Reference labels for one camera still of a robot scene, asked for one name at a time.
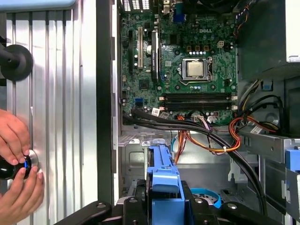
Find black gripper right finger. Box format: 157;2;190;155
181;180;283;225

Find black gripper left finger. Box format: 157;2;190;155
55;179;148;225

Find hard disk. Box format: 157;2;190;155
146;144;187;225

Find round black tool blue ring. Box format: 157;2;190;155
0;150;39;181

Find metal disk bay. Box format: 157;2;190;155
118;135;165;207

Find person's right hand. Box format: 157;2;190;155
0;166;45;225

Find person's left hand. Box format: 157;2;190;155
0;108;31;165

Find metal optical drive cage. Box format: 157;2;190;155
239;130;300;225

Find RAM slot white clips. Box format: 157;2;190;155
158;96;238;101
158;105;238;112

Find blue plastic drive latch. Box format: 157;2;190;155
285;145;300;175

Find RAM slot black clips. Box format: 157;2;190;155
164;101;233;106
164;92;233;97

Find black PC case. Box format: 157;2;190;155
96;0;300;225

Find CPU socket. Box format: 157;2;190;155
179;56;214;83

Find green motherboard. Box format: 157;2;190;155
120;0;239;127

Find metal socket cover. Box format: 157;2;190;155
182;58;211;82

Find silver CPU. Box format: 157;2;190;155
187;62;203;77

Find black expansion slot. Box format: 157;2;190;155
128;30;134;75

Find white expansion slot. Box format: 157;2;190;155
137;26;143;69

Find grey power supply unit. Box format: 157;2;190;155
236;0;300;80

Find black round knob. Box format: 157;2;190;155
0;44;34;82

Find blue VGA port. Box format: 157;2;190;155
172;4;186;24

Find black case fan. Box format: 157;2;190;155
196;0;237;14

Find blue data wire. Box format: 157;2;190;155
189;187;222;209

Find orange yellow power wire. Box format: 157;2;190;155
175;115;242;165

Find wire locking lever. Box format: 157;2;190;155
179;78;213;86

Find yellow black power wire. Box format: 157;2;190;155
235;79;285;135

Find thin multicolour fan wire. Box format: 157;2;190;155
233;0;260;37

